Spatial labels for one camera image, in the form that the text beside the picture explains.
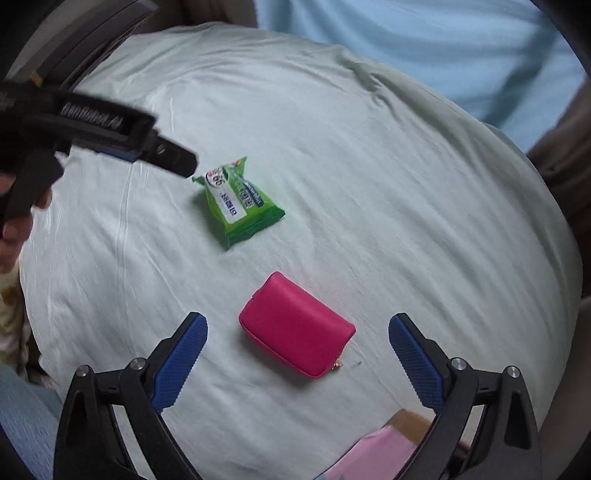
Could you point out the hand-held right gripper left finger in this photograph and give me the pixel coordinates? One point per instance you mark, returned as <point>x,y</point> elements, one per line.
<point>178,364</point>

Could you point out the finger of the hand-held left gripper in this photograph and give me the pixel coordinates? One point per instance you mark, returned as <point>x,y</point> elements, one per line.
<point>117,154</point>
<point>173,154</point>

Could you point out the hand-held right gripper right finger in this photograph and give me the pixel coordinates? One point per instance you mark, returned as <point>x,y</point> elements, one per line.
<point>415,364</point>

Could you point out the cardboard box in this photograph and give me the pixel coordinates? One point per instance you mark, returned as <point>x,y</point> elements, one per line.
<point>411,422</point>

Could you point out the green wet wipes packet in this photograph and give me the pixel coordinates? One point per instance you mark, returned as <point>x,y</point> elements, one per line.
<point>240,207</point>

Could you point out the pink wallet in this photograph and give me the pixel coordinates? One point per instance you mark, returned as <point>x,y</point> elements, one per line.
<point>295,323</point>

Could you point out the person's left hand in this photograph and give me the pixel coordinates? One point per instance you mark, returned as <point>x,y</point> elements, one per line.
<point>14,237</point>

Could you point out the grey and black panel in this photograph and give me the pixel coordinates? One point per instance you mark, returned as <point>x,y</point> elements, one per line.
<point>78,37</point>

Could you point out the pink cloth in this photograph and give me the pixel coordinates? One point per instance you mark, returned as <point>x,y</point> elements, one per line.
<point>378,452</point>

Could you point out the brown curtain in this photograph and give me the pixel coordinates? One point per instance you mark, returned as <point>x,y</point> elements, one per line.
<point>565,161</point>
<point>217,11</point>

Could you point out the person's blue jeans leg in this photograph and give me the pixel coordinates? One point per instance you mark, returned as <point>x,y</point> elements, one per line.
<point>27,415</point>

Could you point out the pale yellow printed garment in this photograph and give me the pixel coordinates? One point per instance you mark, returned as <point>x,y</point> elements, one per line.
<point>11,318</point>

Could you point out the light blue hanging cloth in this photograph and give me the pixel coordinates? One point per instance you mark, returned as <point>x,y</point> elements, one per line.
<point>438,46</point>

